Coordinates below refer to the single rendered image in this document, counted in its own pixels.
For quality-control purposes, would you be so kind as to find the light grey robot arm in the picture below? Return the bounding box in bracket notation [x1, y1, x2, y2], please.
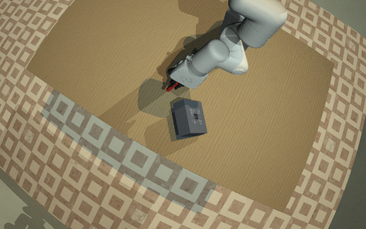
[185, 0, 287, 76]

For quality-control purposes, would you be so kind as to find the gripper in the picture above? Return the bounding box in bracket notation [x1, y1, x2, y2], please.
[167, 58, 208, 90]

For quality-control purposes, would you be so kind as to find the dark red rectangular peg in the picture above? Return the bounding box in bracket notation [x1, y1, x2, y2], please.
[166, 82, 178, 92]

